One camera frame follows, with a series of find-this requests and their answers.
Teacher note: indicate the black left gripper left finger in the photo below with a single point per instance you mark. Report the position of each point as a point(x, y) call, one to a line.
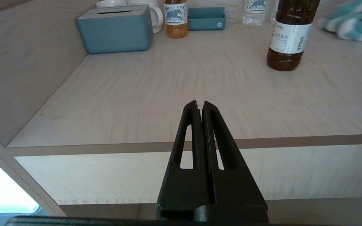
point(181, 188)

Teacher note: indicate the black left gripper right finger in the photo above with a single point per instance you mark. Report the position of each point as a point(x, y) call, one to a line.
point(237, 191)

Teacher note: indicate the dark tea bottle white label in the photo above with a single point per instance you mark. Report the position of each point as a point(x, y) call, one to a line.
point(289, 37)

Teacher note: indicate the teal white striped towel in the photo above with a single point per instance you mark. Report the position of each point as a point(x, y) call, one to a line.
point(353, 22)

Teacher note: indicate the blue-grey tissue box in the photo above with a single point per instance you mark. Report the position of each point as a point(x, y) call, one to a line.
point(116, 33)

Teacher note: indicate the small blue tray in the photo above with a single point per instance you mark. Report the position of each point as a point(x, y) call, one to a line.
point(206, 22)

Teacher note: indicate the half-full tea bottle blue label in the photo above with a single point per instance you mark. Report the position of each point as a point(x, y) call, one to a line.
point(176, 18)

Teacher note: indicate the clear water bottle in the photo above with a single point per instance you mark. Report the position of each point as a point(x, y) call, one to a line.
point(254, 12)
point(275, 12)

